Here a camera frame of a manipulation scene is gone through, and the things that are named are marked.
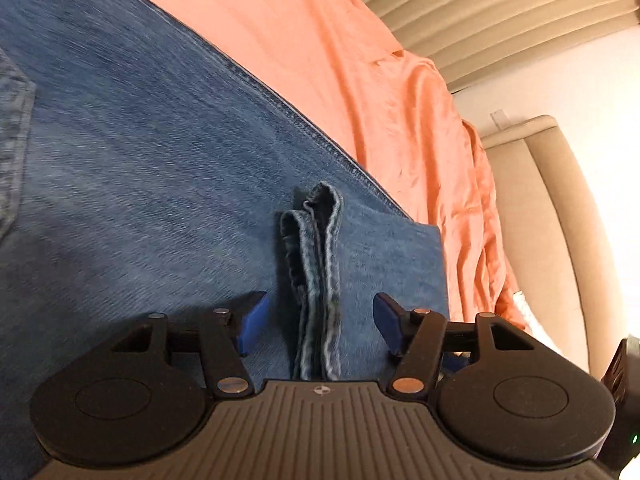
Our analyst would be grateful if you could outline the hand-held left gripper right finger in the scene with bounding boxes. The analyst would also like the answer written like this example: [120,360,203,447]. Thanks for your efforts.
[372,292,540,397]

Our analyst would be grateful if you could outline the orange bed cover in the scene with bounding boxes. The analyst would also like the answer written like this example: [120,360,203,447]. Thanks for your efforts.
[85,0,527,322]

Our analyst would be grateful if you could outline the beige padded headboard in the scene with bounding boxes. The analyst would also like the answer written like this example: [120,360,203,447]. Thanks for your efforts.
[475,115,632,378]

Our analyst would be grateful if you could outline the beige pleated curtain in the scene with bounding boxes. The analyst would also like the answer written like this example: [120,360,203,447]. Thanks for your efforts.
[325,0,640,95]

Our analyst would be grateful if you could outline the blue denim pants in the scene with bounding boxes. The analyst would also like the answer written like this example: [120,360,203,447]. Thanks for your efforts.
[0,0,451,480]

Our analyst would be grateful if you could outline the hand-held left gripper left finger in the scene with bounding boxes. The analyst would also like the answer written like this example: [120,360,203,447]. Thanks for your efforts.
[107,291,272,397]

